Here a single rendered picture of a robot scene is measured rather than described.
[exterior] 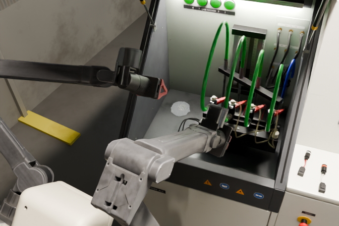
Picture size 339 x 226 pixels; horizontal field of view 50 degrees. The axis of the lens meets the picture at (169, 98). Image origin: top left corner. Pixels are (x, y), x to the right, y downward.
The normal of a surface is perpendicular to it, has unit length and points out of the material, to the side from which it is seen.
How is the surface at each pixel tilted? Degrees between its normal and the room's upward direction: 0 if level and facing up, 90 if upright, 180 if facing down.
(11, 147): 40
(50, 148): 0
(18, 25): 90
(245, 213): 90
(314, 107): 76
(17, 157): 32
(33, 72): 46
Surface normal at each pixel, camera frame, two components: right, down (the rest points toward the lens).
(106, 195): -0.32, -0.21
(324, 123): -0.34, 0.46
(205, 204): -0.35, 0.65
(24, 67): 0.04, -0.14
